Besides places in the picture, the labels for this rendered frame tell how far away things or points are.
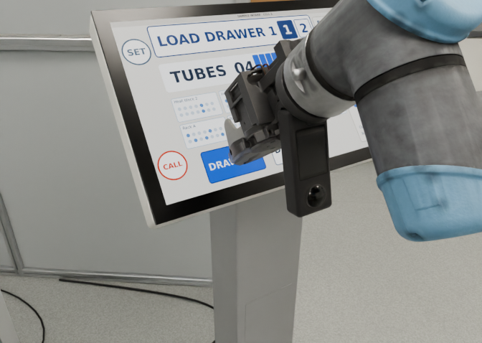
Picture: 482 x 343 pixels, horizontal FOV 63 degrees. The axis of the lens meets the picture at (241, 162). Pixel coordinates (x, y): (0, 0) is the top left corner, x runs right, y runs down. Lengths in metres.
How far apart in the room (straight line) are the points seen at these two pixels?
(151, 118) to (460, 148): 0.39
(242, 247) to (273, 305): 0.21
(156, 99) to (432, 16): 0.39
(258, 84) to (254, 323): 0.62
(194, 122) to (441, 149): 0.37
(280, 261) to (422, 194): 0.62
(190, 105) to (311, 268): 1.44
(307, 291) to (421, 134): 1.57
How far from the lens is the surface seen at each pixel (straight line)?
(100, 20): 0.61
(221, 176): 0.55
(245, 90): 0.43
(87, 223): 1.77
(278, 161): 0.60
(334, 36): 0.31
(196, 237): 1.66
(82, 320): 1.79
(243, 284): 0.83
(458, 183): 0.26
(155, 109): 0.56
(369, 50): 0.28
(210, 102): 0.58
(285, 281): 0.91
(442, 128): 0.27
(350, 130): 0.69
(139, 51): 0.59
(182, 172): 0.53
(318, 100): 0.35
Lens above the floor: 1.26
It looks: 27 degrees down
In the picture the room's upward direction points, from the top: straight up
